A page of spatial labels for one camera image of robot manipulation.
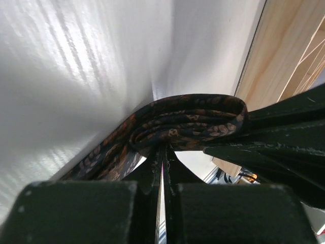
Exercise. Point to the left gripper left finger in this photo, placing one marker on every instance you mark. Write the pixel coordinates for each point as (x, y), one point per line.
(145, 219)

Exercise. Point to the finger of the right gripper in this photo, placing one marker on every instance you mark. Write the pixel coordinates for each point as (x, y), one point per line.
(283, 145)

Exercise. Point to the dark paisley necktie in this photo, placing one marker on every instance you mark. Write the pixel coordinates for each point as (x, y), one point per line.
(185, 122)

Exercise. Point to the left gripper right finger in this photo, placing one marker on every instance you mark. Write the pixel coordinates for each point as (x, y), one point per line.
(175, 175)

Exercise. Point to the wooden compartment tray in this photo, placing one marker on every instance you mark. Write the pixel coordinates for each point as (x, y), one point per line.
(286, 56)

